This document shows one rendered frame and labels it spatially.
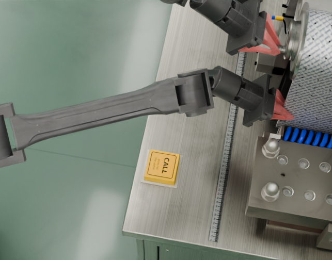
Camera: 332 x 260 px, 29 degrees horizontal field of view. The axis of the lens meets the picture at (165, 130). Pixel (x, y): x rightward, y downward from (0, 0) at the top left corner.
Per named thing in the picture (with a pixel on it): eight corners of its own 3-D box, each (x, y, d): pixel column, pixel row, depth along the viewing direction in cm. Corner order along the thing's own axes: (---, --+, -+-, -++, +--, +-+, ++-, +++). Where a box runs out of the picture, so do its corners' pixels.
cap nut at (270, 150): (262, 141, 137) (265, 132, 133) (280, 144, 137) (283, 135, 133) (260, 157, 135) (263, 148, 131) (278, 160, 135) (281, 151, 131)
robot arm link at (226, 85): (210, 90, 125) (221, 63, 125) (194, 89, 131) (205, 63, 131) (238, 104, 127) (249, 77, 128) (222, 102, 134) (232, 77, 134)
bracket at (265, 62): (244, 98, 156) (262, 23, 129) (270, 102, 156) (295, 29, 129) (241, 116, 154) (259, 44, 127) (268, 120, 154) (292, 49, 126)
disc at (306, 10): (295, 25, 131) (310, -14, 117) (298, 25, 131) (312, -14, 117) (286, 92, 127) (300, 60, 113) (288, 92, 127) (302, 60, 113)
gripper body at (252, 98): (249, 129, 133) (219, 115, 130) (255, 86, 137) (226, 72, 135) (269, 119, 128) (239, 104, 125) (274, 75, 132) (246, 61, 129)
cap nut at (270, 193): (262, 183, 133) (265, 175, 129) (279, 187, 132) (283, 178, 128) (259, 200, 131) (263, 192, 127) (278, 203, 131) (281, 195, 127)
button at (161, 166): (149, 152, 150) (149, 148, 148) (179, 158, 149) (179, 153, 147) (143, 180, 147) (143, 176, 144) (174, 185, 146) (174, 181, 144)
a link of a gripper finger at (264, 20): (262, 74, 123) (227, 50, 118) (266, 43, 126) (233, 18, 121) (289, 63, 118) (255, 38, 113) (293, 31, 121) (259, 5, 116)
